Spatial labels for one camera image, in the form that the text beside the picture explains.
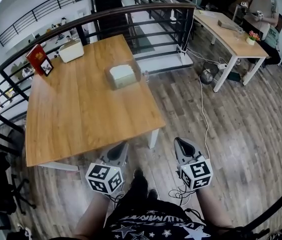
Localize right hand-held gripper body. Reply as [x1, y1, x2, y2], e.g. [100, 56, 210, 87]
[180, 156, 214, 192]

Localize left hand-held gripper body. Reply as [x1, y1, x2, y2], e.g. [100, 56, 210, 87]
[85, 156, 126, 196]

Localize transparent brown tissue box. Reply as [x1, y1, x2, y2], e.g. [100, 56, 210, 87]
[104, 57, 142, 91]

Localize person's right forearm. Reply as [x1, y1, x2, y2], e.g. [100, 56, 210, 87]
[195, 187, 234, 229]

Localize person's left forearm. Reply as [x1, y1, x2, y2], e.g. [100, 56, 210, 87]
[72, 192, 111, 239]

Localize white rectangular basket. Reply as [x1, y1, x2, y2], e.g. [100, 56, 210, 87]
[58, 38, 85, 64]

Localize person's left leg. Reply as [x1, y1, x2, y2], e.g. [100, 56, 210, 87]
[124, 168, 149, 207]

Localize person's leg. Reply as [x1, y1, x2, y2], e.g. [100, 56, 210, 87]
[124, 168, 149, 207]
[147, 188, 158, 202]

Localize person's right leg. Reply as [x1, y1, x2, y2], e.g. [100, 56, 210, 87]
[147, 188, 158, 202]

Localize wooden table with white legs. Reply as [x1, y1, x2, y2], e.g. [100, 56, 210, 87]
[25, 33, 167, 172]

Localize person's black star-print shirt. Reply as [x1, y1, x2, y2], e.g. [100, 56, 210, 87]
[103, 201, 212, 240]

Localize black mesh wastebasket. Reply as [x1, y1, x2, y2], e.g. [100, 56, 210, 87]
[199, 61, 220, 86]

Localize dark flat bar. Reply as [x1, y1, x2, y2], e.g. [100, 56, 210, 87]
[240, 195, 282, 235]

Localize black office chair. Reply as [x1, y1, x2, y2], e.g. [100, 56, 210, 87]
[8, 173, 37, 215]

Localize black white sneaker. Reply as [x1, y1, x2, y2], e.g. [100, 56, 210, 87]
[17, 225, 33, 239]

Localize long wooden table white legs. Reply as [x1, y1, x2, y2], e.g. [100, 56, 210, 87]
[193, 8, 270, 93]

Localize red book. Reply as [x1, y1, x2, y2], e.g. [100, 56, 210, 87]
[25, 43, 48, 76]

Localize potted orange flowers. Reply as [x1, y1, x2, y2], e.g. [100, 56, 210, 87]
[245, 30, 261, 46]

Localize black railing with wooden handrail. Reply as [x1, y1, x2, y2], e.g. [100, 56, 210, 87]
[0, 2, 197, 125]

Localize black balcony railing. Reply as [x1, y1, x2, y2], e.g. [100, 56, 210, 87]
[0, 0, 87, 47]

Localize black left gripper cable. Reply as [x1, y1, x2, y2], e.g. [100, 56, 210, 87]
[105, 190, 126, 205]

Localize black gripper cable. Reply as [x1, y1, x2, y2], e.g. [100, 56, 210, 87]
[105, 190, 126, 205]
[168, 185, 197, 208]

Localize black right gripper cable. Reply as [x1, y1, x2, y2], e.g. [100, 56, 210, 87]
[168, 185, 197, 208]

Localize white floor cable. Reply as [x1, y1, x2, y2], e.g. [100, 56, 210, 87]
[197, 76, 211, 160]

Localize black picture frame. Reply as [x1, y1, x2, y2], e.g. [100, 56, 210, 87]
[40, 57, 55, 78]

